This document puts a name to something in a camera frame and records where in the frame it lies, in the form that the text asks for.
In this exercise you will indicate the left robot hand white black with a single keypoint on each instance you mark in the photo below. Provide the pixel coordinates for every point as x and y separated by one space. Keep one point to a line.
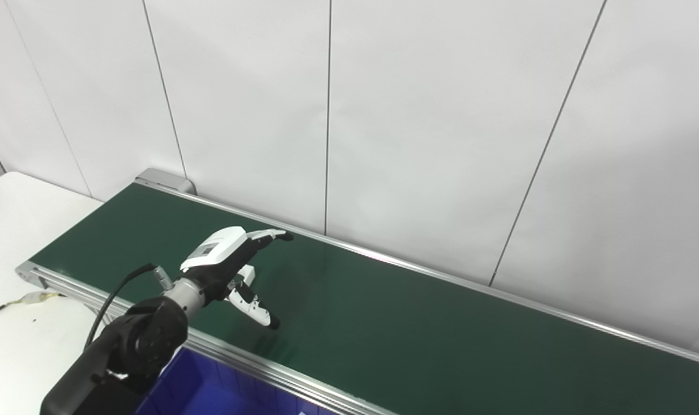
216 248

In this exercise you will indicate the grey conveyor motor cover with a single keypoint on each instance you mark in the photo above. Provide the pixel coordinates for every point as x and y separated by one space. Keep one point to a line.
165 180

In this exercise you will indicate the blue bin with white parts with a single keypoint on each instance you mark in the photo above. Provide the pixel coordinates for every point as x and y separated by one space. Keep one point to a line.
211 392

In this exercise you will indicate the white table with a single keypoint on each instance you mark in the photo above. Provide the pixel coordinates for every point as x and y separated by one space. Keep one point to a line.
26 230

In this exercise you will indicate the green conveyor belt aluminium frame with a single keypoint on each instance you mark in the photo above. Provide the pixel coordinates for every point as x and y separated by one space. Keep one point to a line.
441 323

